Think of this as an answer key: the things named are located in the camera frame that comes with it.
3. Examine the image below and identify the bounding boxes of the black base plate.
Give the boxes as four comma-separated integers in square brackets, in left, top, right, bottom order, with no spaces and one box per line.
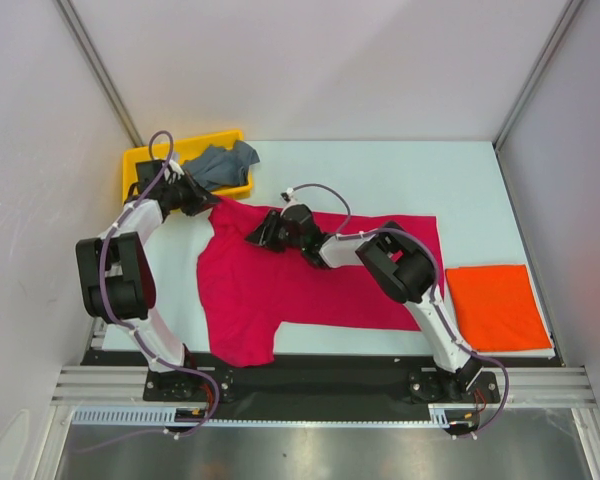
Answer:
[143,353,501,423]

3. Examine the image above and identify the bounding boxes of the grey slotted cable duct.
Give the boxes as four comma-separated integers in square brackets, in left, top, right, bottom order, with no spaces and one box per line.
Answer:
[72,406,450,429]

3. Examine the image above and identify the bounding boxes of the aluminium frame rail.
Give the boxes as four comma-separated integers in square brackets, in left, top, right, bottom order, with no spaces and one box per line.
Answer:
[51,366,596,409]

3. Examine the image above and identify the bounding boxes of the yellow plastic bin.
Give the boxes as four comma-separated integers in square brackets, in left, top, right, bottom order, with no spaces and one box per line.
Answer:
[122,129,254,200]

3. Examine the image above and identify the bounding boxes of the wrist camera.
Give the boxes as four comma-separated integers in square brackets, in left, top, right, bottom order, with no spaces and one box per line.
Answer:
[135,160,186,193]
[280,188,311,222]

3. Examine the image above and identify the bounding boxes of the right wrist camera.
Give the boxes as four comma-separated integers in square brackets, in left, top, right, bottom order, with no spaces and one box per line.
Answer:
[280,188,311,222]

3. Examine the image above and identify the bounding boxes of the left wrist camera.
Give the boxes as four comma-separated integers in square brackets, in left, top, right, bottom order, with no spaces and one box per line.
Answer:
[135,160,186,193]

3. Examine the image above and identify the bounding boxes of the grey t-shirt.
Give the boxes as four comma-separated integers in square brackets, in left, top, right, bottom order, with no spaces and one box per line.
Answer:
[182,140,260,191]

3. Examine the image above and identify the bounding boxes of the pink t-shirt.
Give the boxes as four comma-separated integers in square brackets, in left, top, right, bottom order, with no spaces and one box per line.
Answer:
[197,199,421,367]

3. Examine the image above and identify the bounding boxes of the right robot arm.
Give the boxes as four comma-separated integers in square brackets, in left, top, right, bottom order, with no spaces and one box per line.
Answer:
[246,203,483,401]

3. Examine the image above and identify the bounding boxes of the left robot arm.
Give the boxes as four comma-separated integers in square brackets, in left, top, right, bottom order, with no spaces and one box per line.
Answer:
[75,160,221,400]

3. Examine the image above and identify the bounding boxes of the folded orange t-shirt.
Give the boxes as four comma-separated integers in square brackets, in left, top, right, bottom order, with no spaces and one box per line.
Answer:
[446,265,552,353]

